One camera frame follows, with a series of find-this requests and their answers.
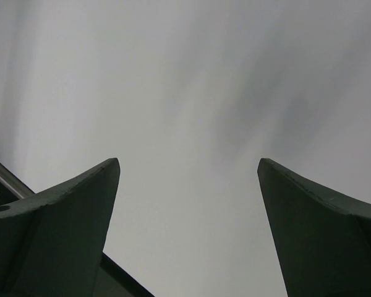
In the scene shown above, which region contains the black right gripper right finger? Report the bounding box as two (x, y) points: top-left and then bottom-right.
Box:
(257, 158), (371, 296)

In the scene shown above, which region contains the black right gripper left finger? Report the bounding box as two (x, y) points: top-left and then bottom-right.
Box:
(0, 158), (120, 296)

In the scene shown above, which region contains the aluminium frame rail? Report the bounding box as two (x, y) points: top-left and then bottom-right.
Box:
(0, 163), (35, 199)

